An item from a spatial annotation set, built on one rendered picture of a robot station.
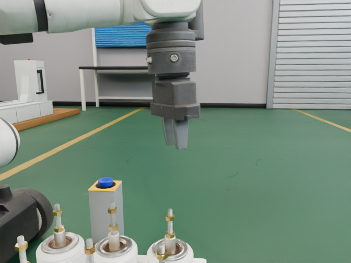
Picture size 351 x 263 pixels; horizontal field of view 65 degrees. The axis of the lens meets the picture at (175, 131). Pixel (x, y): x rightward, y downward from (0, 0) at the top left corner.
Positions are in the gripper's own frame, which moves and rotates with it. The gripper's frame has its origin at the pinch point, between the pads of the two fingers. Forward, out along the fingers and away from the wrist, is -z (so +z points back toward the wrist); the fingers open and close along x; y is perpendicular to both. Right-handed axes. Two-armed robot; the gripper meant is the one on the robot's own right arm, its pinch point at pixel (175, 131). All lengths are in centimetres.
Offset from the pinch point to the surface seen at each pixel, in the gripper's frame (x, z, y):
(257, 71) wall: 317, 1, -381
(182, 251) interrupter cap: -2.1, -24.3, 1.2
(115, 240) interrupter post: 6.2, -22.0, 12.0
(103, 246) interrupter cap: 8.1, -23.6, 14.1
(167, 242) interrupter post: -0.4, -22.4, 3.6
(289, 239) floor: 13, -53, -55
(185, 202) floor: 59, -51, -40
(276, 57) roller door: 289, 24, -400
